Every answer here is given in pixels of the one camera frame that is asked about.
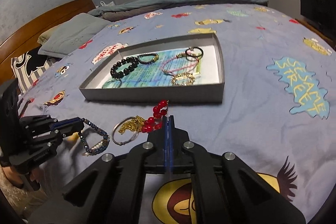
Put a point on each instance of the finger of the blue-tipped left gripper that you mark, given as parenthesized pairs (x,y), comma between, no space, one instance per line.
(69,125)

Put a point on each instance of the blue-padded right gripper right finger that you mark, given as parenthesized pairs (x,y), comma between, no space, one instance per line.
(225,189)

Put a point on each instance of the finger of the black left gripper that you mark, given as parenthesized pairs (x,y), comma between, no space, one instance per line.
(71,132)

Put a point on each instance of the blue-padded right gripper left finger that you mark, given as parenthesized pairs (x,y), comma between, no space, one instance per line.
(109,190)

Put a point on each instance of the person's hand holding gripper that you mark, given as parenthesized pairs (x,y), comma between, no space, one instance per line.
(11,178)

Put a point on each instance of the teal thin bangle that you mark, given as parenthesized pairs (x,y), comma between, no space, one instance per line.
(112,83)

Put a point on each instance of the striped black white pillow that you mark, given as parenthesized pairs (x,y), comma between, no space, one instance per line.
(28,67)

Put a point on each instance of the grey-blue pillow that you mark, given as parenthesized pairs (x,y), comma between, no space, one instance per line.
(72,34)

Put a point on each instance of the blue Sesame Street bedsheet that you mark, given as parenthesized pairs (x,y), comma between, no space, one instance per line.
(278,107)

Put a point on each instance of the olive green pillow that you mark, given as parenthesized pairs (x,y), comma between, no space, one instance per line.
(45,36)

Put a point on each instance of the wooden headboard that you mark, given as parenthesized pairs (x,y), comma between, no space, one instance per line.
(25,38)

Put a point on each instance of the printed paper sheet in tray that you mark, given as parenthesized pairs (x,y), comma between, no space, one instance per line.
(177,67)

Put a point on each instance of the grey shallow cardboard tray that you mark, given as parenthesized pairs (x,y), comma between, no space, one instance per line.
(123,61)

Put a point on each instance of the white plastic bag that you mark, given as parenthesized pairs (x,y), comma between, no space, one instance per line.
(102,3)

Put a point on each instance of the wooden tv stand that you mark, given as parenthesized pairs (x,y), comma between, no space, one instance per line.
(330,41)

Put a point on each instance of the black television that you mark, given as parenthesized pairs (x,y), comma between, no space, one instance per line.
(321,13)

